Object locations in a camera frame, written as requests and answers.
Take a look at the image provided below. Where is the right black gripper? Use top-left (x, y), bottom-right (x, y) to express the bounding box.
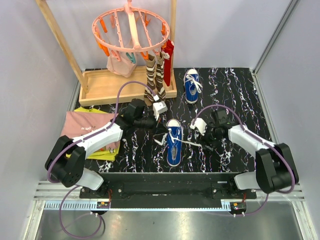
top-left (196, 121), bottom-right (224, 152)

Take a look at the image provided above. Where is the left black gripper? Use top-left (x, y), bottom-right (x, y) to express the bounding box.
top-left (134, 111), bottom-right (170, 137)

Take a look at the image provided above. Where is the white shoelace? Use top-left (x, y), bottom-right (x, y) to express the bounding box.
top-left (153, 128), bottom-right (202, 147)

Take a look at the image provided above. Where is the blue canvas sneaker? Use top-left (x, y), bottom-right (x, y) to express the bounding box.
top-left (183, 68), bottom-right (203, 104)
top-left (166, 119), bottom-right (183, 167)

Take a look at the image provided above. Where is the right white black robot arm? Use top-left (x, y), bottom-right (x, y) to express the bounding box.
top-left (199, 110), bottom-right (299, 199)

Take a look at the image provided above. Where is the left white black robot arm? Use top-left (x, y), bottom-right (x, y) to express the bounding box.
top-left (44, 99), bottom-right (160, 198)

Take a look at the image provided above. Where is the brown striped sock left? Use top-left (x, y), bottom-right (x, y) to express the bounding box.
top-left (144, 54), bottom-right (156, 103)

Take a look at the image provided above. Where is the brown striped sock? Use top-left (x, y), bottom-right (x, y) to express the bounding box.
top-left (144, 54), bottom-right (156, 103)
top-left (154, 52), bottom-right (166, 101)

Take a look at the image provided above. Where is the brown striped sock right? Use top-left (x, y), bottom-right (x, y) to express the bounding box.
top-left (154, 52), bottom-right (166, 101)

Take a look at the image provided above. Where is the pink mesh laundry bag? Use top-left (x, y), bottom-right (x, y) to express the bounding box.
top-left (106, 54), bottom-right (137, 78)

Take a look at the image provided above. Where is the yellow folded garment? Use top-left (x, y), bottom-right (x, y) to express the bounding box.
top-left (65, 105), bottom-right (120, 162)

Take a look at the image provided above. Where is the pink folded t-shirt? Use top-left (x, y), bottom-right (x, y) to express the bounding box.
top-left (60, 107), bottom-right (114, 139)

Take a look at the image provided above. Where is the red hanging sock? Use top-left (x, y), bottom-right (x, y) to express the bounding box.
top-left (163, 39), bottom-right (174, 87)

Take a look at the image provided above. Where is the pink round clip hanger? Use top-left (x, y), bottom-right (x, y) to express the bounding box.
top-left (91, 0), bottom-right (171, 64)

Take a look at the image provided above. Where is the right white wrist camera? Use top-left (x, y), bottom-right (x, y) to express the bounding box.
top-left (189, 117), bottom-right (207, 136)

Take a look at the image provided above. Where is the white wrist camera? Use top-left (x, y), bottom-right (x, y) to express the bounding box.
top-left (189, 117), bottom-right (207, 136)
top-left (152, 101), bottom-right (168, 120)

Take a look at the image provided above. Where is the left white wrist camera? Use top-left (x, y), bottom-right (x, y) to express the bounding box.
top-left (152, 101), bottom-right (168, 120)

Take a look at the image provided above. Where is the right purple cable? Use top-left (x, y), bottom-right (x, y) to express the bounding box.
top-left (190, 104), bottom-right (296, 217)

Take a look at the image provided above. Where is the wooden drying rack frame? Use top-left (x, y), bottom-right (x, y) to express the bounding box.
top-left (37, 0), bottom-right (177, 106)

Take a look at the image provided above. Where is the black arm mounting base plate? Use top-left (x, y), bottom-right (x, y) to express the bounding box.
top-left (79, 172), bottom-right (257, 200)

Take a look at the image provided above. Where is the aluminium rail frame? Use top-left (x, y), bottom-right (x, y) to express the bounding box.
top-left (23, 181), bottom-right (320, 240)

